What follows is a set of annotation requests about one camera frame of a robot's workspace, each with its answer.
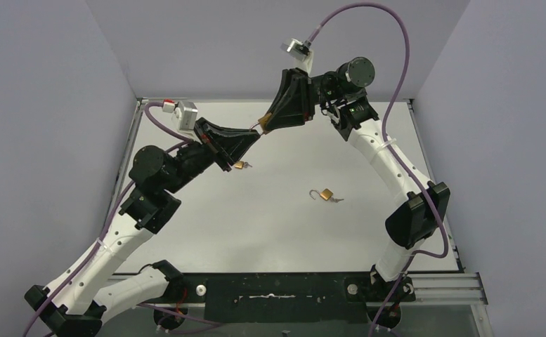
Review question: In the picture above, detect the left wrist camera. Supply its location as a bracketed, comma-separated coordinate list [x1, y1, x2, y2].
[162, 99, 198, 138]

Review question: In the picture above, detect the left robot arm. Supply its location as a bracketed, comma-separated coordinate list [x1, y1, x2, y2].
[25, 118, 260, 336]

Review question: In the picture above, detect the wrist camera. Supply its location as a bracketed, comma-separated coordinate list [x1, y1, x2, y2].
[281, 39, 314, 75]
[162, 99, 198, 138]

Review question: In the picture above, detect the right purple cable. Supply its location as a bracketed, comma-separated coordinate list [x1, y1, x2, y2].
[306, 2, 450, 337]

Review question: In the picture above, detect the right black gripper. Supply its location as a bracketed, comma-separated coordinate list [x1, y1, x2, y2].
[261, 67, 346, 131]

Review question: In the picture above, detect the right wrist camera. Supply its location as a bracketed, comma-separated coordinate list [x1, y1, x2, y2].
[281, 39, 314, 75]

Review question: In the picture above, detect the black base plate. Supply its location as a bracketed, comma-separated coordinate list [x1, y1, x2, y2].
[148, 272, 416, 324]

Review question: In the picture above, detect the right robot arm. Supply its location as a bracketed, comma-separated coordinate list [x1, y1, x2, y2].
[259, 57, 450, 300]

